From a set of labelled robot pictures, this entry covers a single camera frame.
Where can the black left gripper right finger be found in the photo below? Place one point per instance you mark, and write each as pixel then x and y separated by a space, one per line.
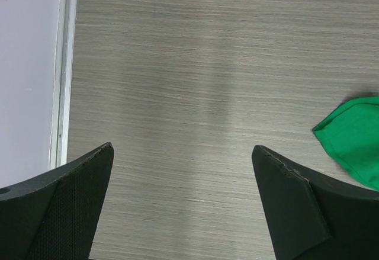
pixel 311 215

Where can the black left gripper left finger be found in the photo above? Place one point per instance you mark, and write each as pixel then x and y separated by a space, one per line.
pixel 55 215

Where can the green t shirt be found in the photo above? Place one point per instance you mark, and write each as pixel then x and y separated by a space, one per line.
pixel 349 135

